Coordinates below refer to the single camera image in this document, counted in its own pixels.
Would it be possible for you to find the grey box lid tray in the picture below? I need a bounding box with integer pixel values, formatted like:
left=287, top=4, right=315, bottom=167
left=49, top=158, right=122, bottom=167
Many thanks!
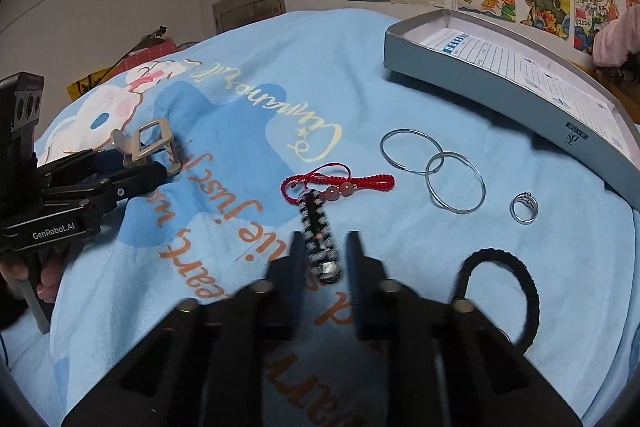
left=384, top=9, right=640, bottom=198

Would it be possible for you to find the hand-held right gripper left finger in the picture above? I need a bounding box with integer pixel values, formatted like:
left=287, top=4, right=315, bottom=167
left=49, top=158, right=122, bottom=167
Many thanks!
left=62, top=231, right=308, bottom=427

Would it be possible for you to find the thin black stand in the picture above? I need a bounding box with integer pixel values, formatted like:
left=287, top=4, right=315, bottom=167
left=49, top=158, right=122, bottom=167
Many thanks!
left=107, top=25, right=168, bottom=72

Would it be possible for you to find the red checked cloth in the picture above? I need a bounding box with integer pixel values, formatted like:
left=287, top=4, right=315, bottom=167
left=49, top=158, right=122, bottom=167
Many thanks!
left=120, top=38, right=178, bottom=70

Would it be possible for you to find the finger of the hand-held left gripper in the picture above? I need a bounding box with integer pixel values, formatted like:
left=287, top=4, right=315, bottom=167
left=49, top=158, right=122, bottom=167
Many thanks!
left=42, top=162, right=168, bottom=208
left=36, top=148, right=148, bottom=172

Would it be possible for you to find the yellow bag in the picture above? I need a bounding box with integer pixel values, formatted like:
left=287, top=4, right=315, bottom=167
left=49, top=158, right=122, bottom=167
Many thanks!
left=67, top=69, right=118, bottom=100

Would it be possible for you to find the red braided bead bracelet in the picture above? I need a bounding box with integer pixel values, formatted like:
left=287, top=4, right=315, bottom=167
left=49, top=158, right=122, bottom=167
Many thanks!
left=280, top=163, right=396, bottom=208

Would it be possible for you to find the person's left hand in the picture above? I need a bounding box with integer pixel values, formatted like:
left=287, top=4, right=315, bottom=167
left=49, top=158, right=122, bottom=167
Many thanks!
left=0, top=249, right=68, bottom=305

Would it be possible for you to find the pink floral blanket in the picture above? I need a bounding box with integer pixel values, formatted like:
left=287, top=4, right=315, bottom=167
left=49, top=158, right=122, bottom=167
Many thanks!
left=592, top=4, right=640, bottom=68

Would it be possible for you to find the grey wall hatch door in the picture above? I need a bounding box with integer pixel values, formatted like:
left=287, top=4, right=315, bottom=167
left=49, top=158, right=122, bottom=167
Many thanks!
left=212, top=0, right=286, bottom=35

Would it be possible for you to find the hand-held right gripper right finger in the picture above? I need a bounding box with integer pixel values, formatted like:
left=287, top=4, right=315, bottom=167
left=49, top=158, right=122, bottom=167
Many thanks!
left=345, top=231, right=583, bottom=427

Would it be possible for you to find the silver bangle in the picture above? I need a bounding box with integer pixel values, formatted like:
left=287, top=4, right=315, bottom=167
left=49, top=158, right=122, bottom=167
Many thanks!
left=380, top=128, right=446, bottom=174
left=425, top=150, right=486, bottom=212

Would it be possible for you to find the silver ring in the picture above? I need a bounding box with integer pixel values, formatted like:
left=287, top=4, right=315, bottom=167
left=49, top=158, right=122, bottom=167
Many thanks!
left=510, top=192, right=538, bottom=224

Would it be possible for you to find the black hair tie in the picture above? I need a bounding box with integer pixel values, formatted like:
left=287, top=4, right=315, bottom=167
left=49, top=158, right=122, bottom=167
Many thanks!
left=457, top=248, right=541, bottom=353

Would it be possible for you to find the black white braided bracelet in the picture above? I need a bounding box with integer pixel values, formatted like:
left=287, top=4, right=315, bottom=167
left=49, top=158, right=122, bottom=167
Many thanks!
left=299, top=189, right=346, bottom=284

